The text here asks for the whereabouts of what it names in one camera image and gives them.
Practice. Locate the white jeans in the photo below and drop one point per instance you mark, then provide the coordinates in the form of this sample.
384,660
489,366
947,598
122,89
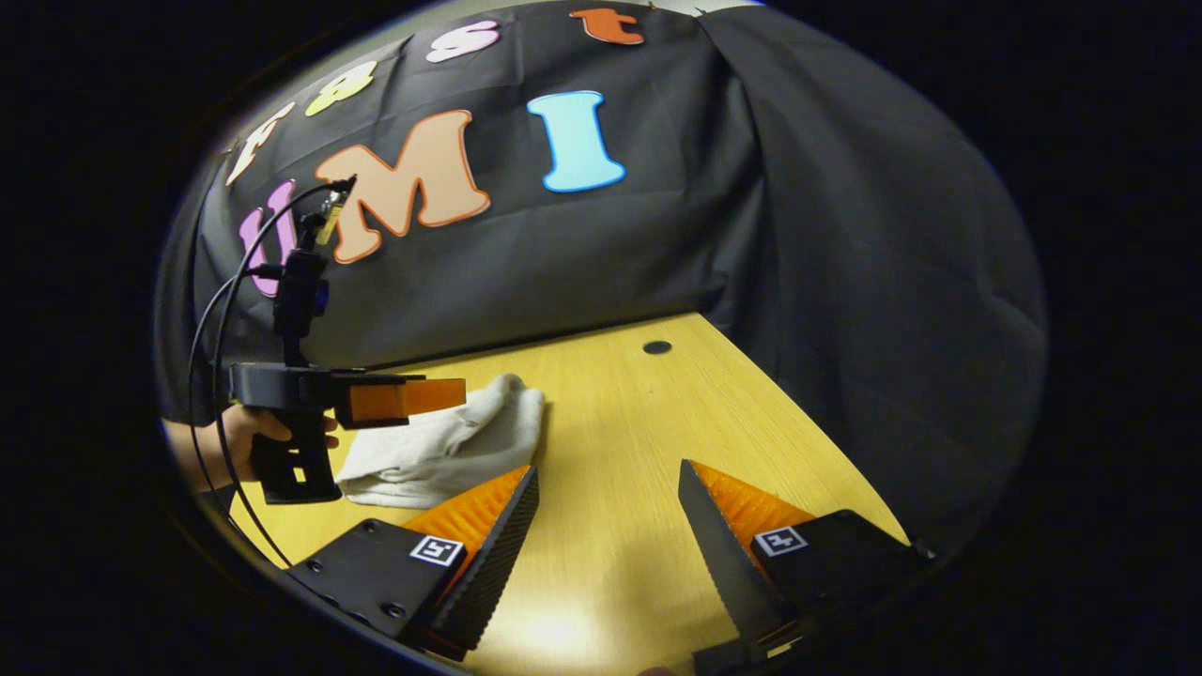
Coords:
451,451

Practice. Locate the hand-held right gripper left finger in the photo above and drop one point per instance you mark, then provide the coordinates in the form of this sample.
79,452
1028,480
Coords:
498,563

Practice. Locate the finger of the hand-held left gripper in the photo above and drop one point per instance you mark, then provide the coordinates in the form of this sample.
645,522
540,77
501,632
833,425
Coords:
404,399

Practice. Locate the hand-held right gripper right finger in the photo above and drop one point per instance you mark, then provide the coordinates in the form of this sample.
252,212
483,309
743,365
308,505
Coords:
728,573

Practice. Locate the black backdrop cloth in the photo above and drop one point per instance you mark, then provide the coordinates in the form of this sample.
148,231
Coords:
657,263

